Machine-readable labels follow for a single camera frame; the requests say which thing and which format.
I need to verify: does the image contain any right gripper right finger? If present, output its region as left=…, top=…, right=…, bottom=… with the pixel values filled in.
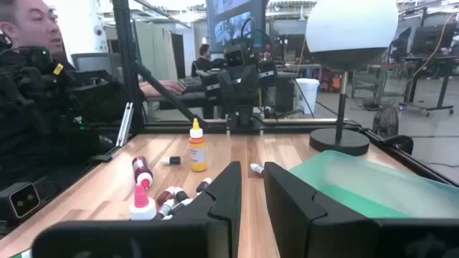
left=263, top=161, right=459, bottom=258

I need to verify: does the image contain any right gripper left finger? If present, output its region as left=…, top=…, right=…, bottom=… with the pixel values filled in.
left=31, top=161, right=242, bottom=258

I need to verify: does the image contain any small purple food coloring bottle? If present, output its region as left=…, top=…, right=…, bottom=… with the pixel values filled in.
left=195, top=176, right=213, bottom=195

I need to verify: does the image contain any pink-capped food coloring bottle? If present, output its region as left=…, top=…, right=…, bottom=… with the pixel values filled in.
left=128, top=183, right=158, bottom=221

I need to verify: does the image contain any yellow-capped orange food coloring bottle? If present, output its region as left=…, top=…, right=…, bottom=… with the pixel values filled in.
left=189, top=117, right=208, bottom=173

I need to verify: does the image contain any red-capped food coloring bottle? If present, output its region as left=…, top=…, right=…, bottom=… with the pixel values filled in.
left=131, top=156, right=154, bottom=191

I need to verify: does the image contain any small pink food coloring bottle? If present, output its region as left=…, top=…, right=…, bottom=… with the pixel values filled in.
left=156, top=186, right=176, bottom=208

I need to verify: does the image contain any person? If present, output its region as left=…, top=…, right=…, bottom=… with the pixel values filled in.
left=191, top=43, right=213, bottom=78
left=0, top=0, right=184, bottom=100

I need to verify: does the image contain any black keyboard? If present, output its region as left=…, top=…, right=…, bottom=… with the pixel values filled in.
left=176, top=76, right=206, bottom=93

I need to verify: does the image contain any large display screen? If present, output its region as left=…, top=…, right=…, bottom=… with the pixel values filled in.
left=205, top=0, right=268, bottom=54

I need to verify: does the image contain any white plastic bucket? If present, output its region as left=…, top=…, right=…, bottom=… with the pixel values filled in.
left=295, top=77, right=321, bottom=115

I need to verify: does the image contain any green translucent plastic bin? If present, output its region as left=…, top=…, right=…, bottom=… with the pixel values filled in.
left=288, top=149, right=459, bottom=220

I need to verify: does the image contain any white globe table lamp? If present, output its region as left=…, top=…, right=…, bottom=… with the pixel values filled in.
left=305, top=0, right=399, bottom=157

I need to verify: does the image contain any round black fan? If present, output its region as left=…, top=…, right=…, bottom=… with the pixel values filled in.
left=372, top=105, right=400, bottom=139

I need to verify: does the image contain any black office desk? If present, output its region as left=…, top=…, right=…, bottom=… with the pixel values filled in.
left=399, top=53, right=459, bottom=118

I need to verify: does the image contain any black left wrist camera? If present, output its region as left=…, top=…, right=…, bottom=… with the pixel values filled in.
left=224, top=48, right=249, bottom=69

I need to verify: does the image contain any silver metal bracket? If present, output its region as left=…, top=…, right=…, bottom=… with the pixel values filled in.
left=115, top=102, right=135, bottom=148

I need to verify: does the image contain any black cable clamp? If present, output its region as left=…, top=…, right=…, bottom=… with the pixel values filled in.
left=382, top=135, right=415, bottom=156

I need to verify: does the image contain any black depth camera box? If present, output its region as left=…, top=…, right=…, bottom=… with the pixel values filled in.
left=0, top=181, right=42, bottom=220

